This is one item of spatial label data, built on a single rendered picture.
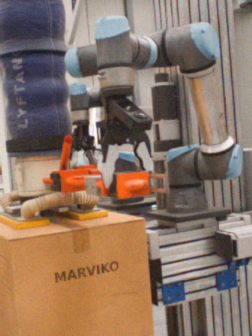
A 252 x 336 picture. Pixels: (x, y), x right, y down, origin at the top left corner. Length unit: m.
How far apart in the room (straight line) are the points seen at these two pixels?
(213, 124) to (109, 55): 0.62
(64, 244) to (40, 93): 0.48
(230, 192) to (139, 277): 0.74
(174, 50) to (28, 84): 0.45
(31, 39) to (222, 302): 1.26
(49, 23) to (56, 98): 0.23
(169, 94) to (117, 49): 0.93
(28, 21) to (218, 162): 0.75
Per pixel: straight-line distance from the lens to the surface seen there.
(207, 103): 1.51
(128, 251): 1.36
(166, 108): 1.91
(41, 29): 1.51
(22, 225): 1.38
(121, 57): 1.01
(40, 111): 1.47
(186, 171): 1.63
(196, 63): 1.45
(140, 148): 1.02
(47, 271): 1.28
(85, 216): 1.44
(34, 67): 1.49
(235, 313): 2.08
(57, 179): 1.30
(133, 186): 0.95
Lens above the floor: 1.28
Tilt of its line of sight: 3 degrees down
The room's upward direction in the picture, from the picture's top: 5 degrees counter-clockwise
